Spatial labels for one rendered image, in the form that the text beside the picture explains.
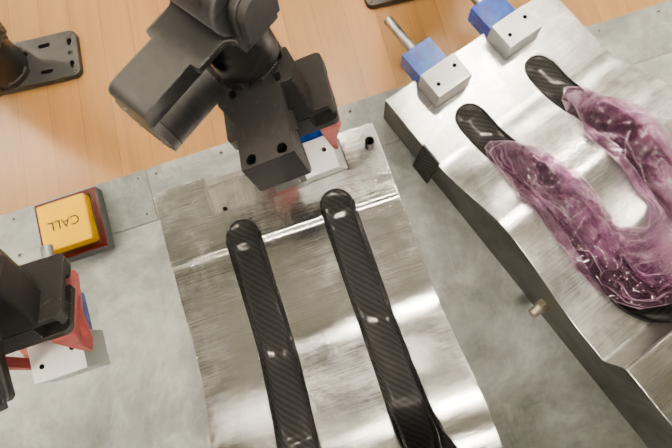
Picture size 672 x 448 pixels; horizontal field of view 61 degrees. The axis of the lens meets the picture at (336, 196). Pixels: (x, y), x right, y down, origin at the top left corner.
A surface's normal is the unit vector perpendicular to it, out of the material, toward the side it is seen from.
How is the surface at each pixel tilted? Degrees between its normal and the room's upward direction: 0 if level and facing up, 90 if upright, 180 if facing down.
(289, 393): 27
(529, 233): 6
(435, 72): 0
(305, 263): 3
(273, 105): 21
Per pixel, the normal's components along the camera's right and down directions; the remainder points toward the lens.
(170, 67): -0.04, -0.25
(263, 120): -0.32, -0.45
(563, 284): 0.13, -0.04
